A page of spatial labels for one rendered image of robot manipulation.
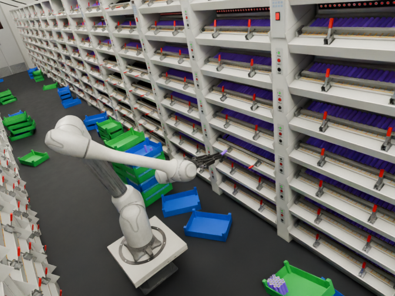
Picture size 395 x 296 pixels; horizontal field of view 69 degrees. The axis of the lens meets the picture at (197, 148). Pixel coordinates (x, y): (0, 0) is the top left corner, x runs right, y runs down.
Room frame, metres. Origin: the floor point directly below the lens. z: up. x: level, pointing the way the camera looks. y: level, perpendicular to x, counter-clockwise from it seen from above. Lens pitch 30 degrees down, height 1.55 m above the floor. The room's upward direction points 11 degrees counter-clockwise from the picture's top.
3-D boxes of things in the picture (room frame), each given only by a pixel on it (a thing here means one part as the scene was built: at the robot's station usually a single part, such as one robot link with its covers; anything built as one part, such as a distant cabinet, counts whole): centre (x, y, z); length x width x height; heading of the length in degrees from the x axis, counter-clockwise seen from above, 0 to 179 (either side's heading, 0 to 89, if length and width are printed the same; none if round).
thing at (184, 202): (1.85, 0.21, 0.04); 0.30 x 0.20 x 0.08; 94
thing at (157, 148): (2.07, 0.46, 0.44); 0.30 x 0.20 x 0.08; 130
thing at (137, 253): (1.25, 0.42, 0.27); 0.22 x 0.18 x 0.06; 31
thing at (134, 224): (1.28, 0.44, 0.41); 0.18 x 0.16 x 0.22; 13
